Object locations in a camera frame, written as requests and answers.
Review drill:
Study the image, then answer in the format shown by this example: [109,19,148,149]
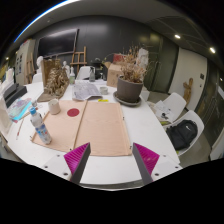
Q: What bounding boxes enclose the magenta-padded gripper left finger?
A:
[41,142,92,185]

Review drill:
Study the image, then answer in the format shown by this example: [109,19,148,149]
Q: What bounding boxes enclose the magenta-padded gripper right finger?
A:
[132,142,184,186]

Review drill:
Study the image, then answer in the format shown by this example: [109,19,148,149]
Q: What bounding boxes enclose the white bottle with blue cap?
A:
[29,106,53,146]

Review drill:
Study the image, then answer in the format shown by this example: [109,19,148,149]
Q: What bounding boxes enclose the black backpack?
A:
[165,119,199,151]

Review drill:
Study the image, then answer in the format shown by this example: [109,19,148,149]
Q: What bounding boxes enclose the flat round red coaster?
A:
[66,107,81,118]

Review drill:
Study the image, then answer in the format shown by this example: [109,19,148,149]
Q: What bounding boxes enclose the white papers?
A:
[153,99,173,123]

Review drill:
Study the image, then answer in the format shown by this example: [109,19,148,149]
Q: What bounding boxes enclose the white ceramic cup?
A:
[47,98,62,116]

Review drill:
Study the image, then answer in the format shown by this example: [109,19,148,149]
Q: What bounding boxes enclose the grey plant saucer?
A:
[113,91,143,108]

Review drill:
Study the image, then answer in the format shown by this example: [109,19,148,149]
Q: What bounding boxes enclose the white plastic chair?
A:
[163,109,205,157]
[75,65,94,81]
[31,72,44,84]
[159,92,188,123]

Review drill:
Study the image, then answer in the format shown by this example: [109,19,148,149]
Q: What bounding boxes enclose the wooden pencil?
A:
[15,118,25,140]

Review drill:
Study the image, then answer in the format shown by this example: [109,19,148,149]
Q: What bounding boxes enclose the printed newspaper sheet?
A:
[71,80,104,102]

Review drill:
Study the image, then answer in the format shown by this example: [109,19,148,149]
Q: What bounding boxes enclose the dried plant in grey pot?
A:
[114,46,151,104]

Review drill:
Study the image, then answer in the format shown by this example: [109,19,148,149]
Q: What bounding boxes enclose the colourful painted book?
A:
[7,97,34,123]

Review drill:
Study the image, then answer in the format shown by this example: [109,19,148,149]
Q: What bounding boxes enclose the wooden figure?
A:
[182,77,194,106]

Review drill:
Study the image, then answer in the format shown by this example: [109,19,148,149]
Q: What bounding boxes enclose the golden relief sculpture on board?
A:
[36,59,70,103]

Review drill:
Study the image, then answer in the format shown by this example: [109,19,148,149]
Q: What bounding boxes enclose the clear spray bottle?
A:
[68,66,76,86]

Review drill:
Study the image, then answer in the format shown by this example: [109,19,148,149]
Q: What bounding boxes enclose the white canvas panel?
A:
[0,96,14,134]

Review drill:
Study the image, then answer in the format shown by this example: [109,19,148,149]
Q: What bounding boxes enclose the grey bottle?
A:
[88,66,97,83]

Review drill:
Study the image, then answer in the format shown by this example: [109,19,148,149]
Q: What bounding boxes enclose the black flat box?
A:
[2,83,19,101]
[4,85,28,108]

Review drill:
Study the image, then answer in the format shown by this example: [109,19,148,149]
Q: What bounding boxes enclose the brown cardboard box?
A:
[106,62,126,88]

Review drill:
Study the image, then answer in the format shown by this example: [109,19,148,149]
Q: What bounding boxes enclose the white plaster bust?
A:
[61,60,71,77]
[35,55,45,74]

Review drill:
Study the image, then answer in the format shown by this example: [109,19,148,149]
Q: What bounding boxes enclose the wooden easel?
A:
[26,53,36,84]
[69,45,88,75]

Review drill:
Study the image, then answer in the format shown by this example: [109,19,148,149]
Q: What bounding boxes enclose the white plaster statue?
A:
[137,47,150,69]

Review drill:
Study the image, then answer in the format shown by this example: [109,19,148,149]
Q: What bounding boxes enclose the red box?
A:
[112,53,127,65]

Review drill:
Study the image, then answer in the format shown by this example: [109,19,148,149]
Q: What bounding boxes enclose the recessed ceiling spotlights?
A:
[173,33,224,83]

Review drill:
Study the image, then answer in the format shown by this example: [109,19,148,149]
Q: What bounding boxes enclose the long ceiling light panel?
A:
[13,0,81,44]

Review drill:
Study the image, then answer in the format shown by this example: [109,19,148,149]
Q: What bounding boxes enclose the black wall screen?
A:
[37,28,80,58]

